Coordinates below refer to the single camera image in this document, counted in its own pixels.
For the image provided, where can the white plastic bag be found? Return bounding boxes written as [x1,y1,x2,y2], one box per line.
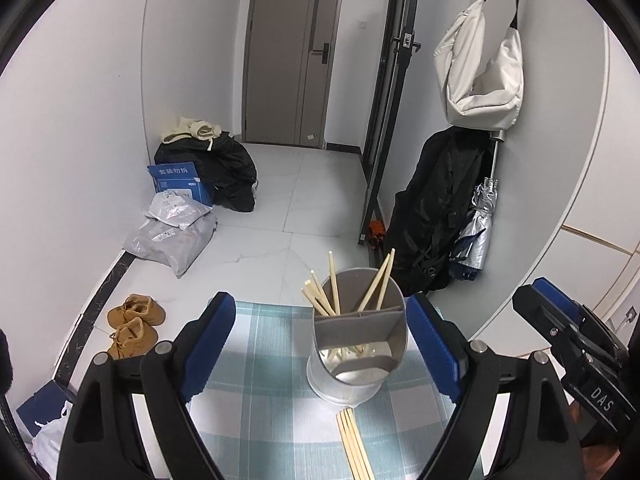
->
[32,401,73,479]

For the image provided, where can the tan shoe near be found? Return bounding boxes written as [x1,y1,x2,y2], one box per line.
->
[107,318,158,360]

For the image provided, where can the tan shoe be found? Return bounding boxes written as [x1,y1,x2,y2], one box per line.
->
[107,318,158,360]
[106,294,166,328]

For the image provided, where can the tan shoe far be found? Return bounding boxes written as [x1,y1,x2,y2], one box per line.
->
[106,294,166,328]

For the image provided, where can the blue plaid tablecloth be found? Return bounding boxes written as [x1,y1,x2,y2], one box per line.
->
[186,302,454,479]

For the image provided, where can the silver folded umbrella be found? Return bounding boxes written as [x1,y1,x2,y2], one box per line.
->
[449,130,506,281]

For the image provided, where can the lower grey parcel bag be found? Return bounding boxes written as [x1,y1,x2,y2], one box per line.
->
[122,212,218,278]

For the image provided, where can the grey parcel bag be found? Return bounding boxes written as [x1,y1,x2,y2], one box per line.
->
[145,190,212,231]
[122,212,218,278]

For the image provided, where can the grey utensil holder cup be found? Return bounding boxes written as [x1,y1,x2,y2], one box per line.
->
[306,268,408,408]

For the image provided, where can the black hanging coat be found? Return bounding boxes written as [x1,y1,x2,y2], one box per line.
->
[384,127,492,297]

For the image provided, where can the upper grey parcel bag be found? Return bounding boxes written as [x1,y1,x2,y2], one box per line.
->
[145,190,212,231]

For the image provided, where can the chopstick in holder upright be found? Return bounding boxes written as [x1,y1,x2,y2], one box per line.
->
[328,250,342,315]

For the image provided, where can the blue cardboard box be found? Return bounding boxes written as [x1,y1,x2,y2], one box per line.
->
[148,162,214,206]

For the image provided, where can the white hanging bag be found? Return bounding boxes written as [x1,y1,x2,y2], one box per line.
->
[434,0,524,132]

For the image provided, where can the black clothes pile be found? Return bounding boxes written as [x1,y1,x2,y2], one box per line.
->
[154,131,257,212]

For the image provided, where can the cream garment on pile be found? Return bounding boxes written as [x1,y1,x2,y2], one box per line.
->
[162,116,222,144]

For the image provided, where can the grey entrance door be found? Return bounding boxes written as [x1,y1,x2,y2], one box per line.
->
[242,0,342,148]

